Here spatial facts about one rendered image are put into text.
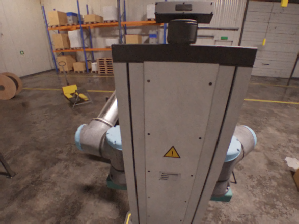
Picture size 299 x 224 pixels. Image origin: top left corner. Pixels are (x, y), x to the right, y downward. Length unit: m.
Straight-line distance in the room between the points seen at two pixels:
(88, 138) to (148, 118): 0.43
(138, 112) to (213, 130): 0.22
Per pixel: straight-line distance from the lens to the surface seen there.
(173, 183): 0.59
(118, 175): 0.78
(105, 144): 0.70
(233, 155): 0.67
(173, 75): 0.36
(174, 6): 0.38
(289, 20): 12.83
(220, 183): 0.78
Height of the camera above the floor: 1.78
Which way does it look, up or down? 26 degrees down
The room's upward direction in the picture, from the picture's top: straight up
